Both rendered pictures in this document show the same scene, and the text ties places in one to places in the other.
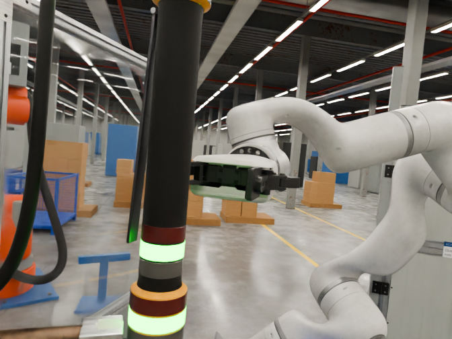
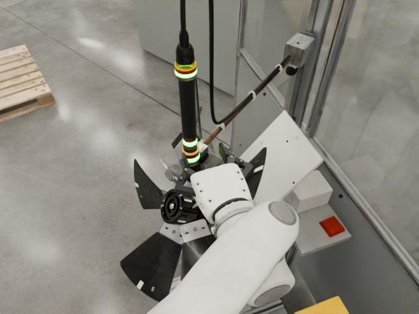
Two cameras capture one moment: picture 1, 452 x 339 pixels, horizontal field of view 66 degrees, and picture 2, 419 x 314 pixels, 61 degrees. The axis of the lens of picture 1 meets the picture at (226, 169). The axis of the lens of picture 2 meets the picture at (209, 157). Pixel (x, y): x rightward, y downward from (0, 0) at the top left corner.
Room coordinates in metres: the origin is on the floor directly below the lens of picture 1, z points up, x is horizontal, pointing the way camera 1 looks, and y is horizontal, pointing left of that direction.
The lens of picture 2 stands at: (0.77, -0.29, 2.21)
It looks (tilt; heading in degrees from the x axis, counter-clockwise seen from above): 48 degrees down; 143
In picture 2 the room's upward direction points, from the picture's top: straight up
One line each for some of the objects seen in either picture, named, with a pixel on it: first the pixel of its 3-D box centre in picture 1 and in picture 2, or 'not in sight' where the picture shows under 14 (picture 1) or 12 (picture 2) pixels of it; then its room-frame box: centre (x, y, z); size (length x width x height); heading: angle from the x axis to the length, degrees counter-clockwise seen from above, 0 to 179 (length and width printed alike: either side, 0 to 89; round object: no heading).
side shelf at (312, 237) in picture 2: not in sight; (305, 212); (0.32, 0.60, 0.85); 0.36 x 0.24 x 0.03; 162
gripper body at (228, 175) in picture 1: (239, 173); (222, 194); (0.46, -0.02, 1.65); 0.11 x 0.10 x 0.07; 163
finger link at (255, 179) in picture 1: (268, 183); (182, 169); (0.37, -0.05, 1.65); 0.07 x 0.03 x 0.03; 163
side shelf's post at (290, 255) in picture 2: not in sight; (288, 256); (0.32, 0.60, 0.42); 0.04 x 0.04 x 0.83; 72
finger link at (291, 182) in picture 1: (268, 179); (194, 187); (0.42, -0.05, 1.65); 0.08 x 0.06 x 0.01; 65
